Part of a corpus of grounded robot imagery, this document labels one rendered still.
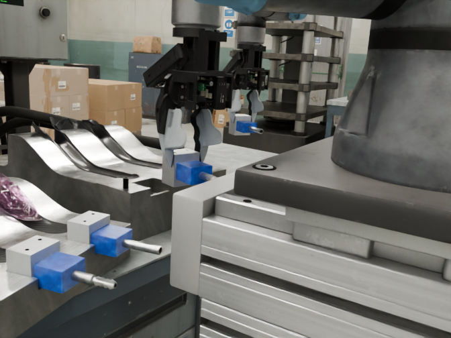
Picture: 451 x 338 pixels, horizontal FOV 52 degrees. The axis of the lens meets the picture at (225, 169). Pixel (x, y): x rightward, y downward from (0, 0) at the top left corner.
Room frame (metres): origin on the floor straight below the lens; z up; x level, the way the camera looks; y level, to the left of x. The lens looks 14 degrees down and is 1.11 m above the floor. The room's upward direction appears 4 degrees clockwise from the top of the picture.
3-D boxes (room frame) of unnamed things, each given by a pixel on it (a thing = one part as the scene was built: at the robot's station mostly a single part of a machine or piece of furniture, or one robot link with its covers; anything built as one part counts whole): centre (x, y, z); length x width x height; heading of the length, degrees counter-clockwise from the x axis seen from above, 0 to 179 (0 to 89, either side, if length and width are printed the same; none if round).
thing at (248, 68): (1.26, -0.05, 1.09); 0.09 x 0.08 x 0.12; 29
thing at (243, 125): (1.24, -0.06, 0.93); 0.13 x 0.05 x 0.05; 29
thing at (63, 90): (4.79, 2.14, 0.47); 1.22 x 0.80 x 0.94; 67
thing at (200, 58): (0.71, 0.05, 1.09); 0.09 x 0.08 x 0.12; 41
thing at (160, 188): (0.78, 0.13, 0.87); 0.05 x 0.05 x 0.04; 54
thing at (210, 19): (0.72, 0.05, 1.17); 0.08 x 0.08 x 0.05
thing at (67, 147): (0.95, 0.27, 0.92); 0.35 x 0.16 x 0.09; 54
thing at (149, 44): (8.20, 1.48, 1.26); 0.42 x 0.33 x 0.29; 63
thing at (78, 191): (0.96, 0.28, 0.87); 0.50 x 0.26 x 0.14; 54
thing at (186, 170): (0.70, 0.04, 0.93); 0.13 x 0.05 x 0.05; 41
